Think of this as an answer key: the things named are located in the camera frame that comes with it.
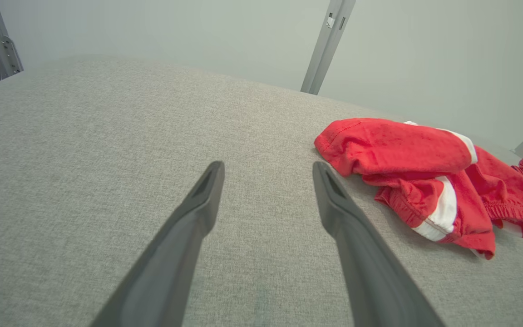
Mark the red shorts white stripe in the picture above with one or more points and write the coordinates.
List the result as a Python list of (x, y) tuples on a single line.
[(388, 145)]

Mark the grey fabric sofa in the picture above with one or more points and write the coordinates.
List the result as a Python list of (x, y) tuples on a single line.
[(107, 159)]

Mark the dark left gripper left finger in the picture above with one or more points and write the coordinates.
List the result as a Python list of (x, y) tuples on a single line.
[(175, 259)]

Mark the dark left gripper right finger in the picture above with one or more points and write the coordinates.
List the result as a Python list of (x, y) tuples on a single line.
[(370, 272)]

